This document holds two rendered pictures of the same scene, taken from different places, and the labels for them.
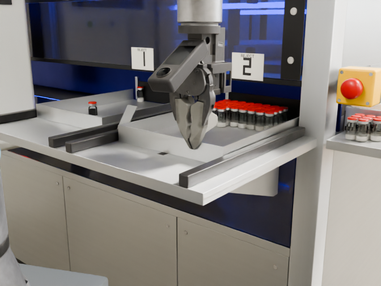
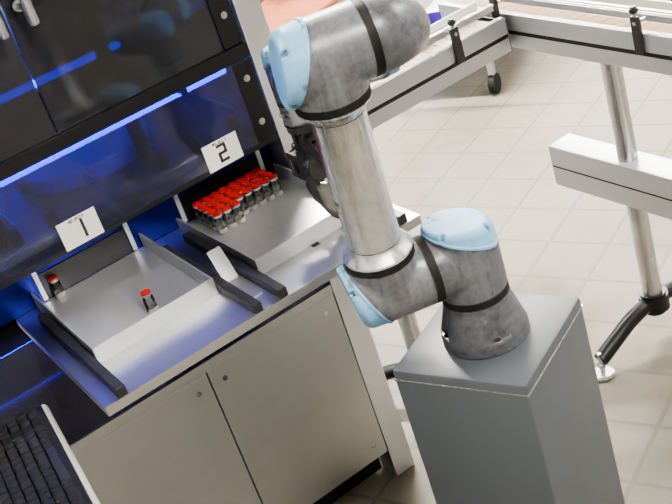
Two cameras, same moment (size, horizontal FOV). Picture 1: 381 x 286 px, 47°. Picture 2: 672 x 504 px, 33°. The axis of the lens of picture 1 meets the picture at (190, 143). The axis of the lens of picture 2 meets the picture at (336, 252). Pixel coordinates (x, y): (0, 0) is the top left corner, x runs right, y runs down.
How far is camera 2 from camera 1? 195 cm
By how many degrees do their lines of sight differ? 61
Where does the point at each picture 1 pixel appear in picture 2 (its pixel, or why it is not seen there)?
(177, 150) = (324, 231)
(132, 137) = (276, 258)
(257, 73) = (236, 151)
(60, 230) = not seen: outside the picture
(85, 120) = (189, 299)
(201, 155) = not seen: hidden behind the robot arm
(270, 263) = (320, 315)
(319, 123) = not seen: hidden behind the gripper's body
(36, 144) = (235, 329)
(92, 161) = (316, 279)
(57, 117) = (140, 332)
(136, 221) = (151, 435)
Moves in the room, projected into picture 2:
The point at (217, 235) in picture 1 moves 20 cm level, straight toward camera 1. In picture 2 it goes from (261, 342) to (341, 340)
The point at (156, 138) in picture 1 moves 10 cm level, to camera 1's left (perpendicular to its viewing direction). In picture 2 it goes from (301, 238) to (286, 266)
